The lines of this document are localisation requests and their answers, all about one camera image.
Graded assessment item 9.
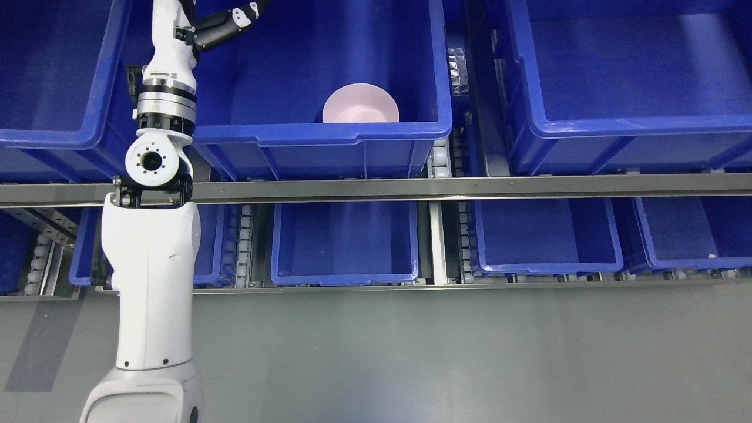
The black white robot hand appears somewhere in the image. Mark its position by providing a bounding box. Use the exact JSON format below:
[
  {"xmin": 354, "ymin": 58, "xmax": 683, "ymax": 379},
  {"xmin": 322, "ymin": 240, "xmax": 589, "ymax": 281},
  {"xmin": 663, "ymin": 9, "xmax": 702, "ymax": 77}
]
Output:
[{"xmin": 174, "ymin": 1, "xmax": 272, "ymax": 52}]

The pink bowl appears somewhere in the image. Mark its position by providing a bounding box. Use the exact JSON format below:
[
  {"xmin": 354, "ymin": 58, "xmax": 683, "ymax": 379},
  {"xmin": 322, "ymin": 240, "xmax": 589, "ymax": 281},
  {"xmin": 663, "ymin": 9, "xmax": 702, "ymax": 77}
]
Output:
[{"xmin": 321, "ymin": 83, "xmax": 400, "ymax": 123}]

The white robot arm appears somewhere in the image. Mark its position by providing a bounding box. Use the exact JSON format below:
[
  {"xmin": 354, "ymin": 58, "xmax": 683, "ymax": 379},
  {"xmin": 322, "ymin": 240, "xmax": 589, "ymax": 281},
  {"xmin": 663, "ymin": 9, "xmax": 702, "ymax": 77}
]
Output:
[{"xmin": 80, "ymin": 1, "xmax": 204, "ymax": 422}]

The blue bin upper middle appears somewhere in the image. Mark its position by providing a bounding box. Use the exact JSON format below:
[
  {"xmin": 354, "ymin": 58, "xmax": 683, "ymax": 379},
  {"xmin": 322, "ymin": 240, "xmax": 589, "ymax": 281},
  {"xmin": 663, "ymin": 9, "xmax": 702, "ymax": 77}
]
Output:
[{"xmin": 117, "ymin": 0, "xmax": 454, "ymax": 182}]

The blue bin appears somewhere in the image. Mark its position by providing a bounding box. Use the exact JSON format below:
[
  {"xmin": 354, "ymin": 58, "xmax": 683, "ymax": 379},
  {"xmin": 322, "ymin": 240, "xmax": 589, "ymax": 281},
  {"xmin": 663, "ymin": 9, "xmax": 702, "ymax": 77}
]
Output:
[
  {"xmin": 613, "ymin": 196, "xmax": 751, "ymax": 274},
  {"xmin": 487, "ymin": 1, "xmax": 751, "ymax": 176},
  {"xmin": 68, "ymin": 204, "xmax": 241, "ymax": 288},
  {"xmin": 1, "ymin": 1, "xmax": 135, "ymax": 184},
  {"xmin": 270, "ymin": 202, "xmax": 419, "ymax": 287},
  {"xmin": 117, "ymin": 0, "xmax": 454, "ymax": 182},
  {"xmin": 472, "ymin": 198, "xmax": 624, "ymax": 276}
]

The blue bin lower middle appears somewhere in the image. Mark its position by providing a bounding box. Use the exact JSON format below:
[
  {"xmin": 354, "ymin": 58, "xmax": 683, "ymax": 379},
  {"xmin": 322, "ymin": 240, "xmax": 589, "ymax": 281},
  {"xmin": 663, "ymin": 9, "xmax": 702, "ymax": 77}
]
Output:
[{"xmin": 270, "ymin": 202, "xmax": 419, "ymax": 287}]

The metal shelf rack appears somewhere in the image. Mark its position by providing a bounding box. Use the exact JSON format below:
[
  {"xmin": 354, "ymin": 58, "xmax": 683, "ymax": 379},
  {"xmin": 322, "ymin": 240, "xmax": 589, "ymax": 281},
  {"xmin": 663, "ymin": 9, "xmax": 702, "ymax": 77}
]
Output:
[{"xmin": 0, "ymin": 0, "xmax": 752, "ymax": 301}]

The blue bin upper left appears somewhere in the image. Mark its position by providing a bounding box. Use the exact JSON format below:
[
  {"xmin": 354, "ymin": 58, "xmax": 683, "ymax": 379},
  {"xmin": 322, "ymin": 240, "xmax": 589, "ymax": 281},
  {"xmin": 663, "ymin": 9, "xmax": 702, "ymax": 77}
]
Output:
[{"xmin": 1, "ymin": 1, "xmax": 135, "ymax": 184}]

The blue bin lower left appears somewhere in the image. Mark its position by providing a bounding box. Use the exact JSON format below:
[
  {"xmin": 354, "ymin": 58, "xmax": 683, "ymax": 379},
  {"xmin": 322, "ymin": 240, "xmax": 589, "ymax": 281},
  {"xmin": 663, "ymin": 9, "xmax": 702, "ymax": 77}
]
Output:
[{"xmin": 68, "ymin": 204, "xmax": 241, "ymax": 288}]

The blue bin lower right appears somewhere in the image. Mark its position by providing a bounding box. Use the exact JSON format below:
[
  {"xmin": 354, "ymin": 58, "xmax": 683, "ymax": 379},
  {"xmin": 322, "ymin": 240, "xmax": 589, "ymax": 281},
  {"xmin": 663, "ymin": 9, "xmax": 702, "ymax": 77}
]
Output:
[{"xmin": 472, "ymin": 198, "xmax": 624, "ymax": 276}]

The blue bin upper right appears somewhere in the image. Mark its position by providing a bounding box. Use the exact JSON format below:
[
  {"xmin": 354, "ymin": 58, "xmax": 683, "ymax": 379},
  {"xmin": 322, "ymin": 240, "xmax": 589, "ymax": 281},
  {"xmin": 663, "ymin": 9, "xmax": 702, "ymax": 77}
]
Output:
[{"xmin": 487, "ymin": 1, "xmax": 751, "ymax": 176}]

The blue bin far right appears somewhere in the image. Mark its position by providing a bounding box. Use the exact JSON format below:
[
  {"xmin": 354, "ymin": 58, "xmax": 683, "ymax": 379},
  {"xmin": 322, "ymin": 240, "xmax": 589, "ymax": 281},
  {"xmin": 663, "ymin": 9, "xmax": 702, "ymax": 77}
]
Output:
[{"xmin": 613, "ymin": 196, "xmax": 751, "ymax": 274}]

